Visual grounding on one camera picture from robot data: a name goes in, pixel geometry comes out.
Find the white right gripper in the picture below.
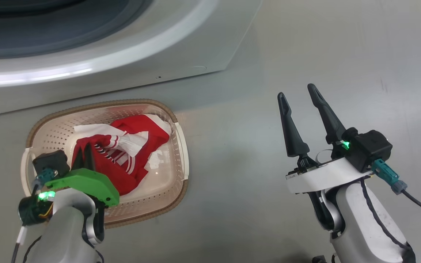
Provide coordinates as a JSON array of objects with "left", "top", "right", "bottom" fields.
[{"left": 277, "top": 83, "right": 373, "bottom": 194}]

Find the teal-plug camera cable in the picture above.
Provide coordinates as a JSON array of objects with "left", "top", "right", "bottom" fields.
[
  {"left": 371, "top": 159, "right": 421, "bottom": 221},
  {"left": 11, "top": 167, "right": 57, "bottom": 263}
]

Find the white washing machine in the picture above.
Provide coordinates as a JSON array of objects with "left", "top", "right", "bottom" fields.
[{"left": 0, "top": 0, "right": 262, "bottom": 119}]

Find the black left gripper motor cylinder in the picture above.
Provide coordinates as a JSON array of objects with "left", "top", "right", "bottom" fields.
[{"left": 18, "top": 190, "right": 56, "bottom": 226}]

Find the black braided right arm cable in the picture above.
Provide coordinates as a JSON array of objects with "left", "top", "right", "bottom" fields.
[{"left": 360, "top": 179, "right": 416, "bottom": 263}]

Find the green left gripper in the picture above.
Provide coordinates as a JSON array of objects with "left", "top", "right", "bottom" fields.
[{"left": 45, "top": 143, "right": 120, "bottom": 208}]

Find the red and white garment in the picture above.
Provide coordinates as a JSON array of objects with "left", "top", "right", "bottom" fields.
[{"left": 71, "top": 114, "right": 172, "bottom": 197}]

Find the cream perforated laundry basket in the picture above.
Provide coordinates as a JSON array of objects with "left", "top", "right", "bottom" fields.
[{"left": 20, "top": 99, "right": 190, "bottom": 229}]

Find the teal-plug left camera cable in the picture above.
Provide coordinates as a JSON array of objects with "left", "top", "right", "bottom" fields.
[{"left": 11, "top": 167, "right": 57, "bottom": 263}]

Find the teal-plug right camera cable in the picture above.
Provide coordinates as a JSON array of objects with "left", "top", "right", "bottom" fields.
[{"left": 371, "top": 159, "right": 421, "bottom": 221}]

